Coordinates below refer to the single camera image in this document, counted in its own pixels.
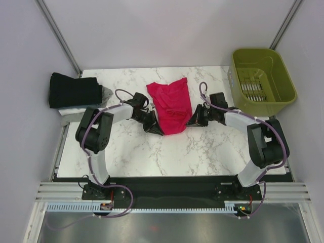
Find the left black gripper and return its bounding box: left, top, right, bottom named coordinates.
left=132, top=110, right=164, bottom=136

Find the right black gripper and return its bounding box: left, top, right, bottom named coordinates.
left=186, top=104, right=216, bottom=127

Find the pink red t shirt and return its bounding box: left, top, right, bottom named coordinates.
left=146, top=77, right=192, bottom=135

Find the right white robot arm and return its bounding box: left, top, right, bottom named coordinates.
left=186, top=92, right=290, bottom=199

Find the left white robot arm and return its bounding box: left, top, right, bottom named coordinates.
left=75, top=92, right=164, bottom=200

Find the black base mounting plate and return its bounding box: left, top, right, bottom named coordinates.
left=81, top=176, right=263, bottom=210

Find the olive green plastic basket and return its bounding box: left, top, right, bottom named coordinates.
left=227, top=48, right=297, bottom=116

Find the folded grey t shirt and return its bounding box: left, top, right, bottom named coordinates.
left=58, top=87, right=113, bottom=126

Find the folded black t shirt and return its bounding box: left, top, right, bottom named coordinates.
left=49, top=72, right=103, bottom=109

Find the aluminium frame rail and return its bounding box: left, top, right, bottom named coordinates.
left=35, top=182, right=311, bottom=203

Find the white slotted cable duct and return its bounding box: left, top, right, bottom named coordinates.
left=46, top=202, right=253, bottom=214

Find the right vertical aluminium post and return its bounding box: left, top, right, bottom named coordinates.
left=269, top=0, right=304, bottom=50

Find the vertical aluminium post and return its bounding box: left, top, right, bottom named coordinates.
left=35, top=0, right=83, bottom=77
left=269, top=0, right=304, bottom=50

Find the left vertical aluminium post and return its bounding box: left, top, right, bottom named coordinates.
left=35, top=0, right=83, bottom=77

